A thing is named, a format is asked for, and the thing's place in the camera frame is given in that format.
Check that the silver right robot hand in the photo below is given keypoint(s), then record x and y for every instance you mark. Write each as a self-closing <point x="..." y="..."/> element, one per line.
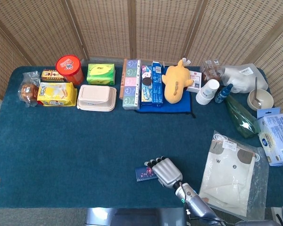
<point x="167" y="171"/>

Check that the blue glasses case grey lining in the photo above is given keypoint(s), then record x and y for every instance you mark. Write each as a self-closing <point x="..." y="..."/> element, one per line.
<point x="143" y="175"/>

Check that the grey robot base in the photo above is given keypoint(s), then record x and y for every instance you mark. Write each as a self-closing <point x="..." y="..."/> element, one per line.
<point x="132" y="217"/>

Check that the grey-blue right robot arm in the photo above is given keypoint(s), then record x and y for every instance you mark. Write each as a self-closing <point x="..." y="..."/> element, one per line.
<point x="198" y="207"/>

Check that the cream tote bag in plastic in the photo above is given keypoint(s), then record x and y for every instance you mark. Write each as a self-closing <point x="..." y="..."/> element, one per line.
<point x="228" y="169"/>

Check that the blue folder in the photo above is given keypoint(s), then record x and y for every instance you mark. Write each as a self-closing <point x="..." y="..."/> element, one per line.
<point x="179" y="107"/>

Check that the dark blue cookie box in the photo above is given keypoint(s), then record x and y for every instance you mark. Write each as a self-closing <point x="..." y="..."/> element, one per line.
<point x="157" y="89"/>

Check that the light blue cookie box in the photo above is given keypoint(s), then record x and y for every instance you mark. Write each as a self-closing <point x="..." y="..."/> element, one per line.
<point x="146" y="87"/>

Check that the stack of white paper cups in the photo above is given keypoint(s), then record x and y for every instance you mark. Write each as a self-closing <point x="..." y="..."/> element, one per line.
<point x="206" y="93"/>

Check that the yellow plush toy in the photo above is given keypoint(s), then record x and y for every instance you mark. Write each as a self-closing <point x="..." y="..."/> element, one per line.
<point x="177" y="82"/>

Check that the green glass bottle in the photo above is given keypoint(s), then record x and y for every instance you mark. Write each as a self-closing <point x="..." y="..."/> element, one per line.
<point x="240" y="117"/>

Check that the pastel tissue multipack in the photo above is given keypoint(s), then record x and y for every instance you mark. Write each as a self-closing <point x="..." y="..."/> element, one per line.
<point x="130" y="84"/>

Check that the small white box red label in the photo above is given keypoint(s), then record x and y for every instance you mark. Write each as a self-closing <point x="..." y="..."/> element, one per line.
<point x="196" y="81"/>

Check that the small blue bottle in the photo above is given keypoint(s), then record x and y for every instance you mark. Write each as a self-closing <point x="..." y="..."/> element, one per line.
<point x="222" y="94"/>

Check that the bread in clear wrapper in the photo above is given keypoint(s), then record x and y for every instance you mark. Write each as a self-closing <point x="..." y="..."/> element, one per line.
<point x="28" y="91"/>

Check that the beige stacked lunch boxes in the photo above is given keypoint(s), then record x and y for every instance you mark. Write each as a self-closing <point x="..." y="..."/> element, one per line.
<point x="95" y="97"/>

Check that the yellow snack bag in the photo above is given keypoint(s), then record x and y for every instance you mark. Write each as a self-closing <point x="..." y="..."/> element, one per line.
<point x="56" y="94"/>

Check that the white floor object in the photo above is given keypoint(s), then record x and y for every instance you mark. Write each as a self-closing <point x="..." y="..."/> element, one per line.
<point x="273" y="210"/>

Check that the wet wipes pack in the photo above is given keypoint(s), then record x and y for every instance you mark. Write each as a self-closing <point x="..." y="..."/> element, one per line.
<point x="278" y="134"/>

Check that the green tissue box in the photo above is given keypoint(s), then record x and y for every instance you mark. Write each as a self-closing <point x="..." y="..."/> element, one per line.
<point x="100" y="74"/>

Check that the metal spoon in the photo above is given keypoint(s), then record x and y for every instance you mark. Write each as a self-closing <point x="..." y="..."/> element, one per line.
<point x="255" y="91"/>

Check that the white item in clear bag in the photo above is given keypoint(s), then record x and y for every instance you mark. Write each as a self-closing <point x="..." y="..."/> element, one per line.
<point x="243" y="77"/>

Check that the beige bowl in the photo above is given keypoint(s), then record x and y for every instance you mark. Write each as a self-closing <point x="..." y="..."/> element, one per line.
<point x="265" y="97"/>

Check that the small yellow brown box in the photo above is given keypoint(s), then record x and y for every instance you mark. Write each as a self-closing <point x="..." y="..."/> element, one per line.
<point x="52" y="75"/>

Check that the orange tub with red lid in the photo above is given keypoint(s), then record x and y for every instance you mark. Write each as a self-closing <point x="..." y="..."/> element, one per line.
<point x="69" y="67"/>

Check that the wicker folding screen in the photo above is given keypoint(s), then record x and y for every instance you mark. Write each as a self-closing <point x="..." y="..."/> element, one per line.
<point x="103" y="28"/>

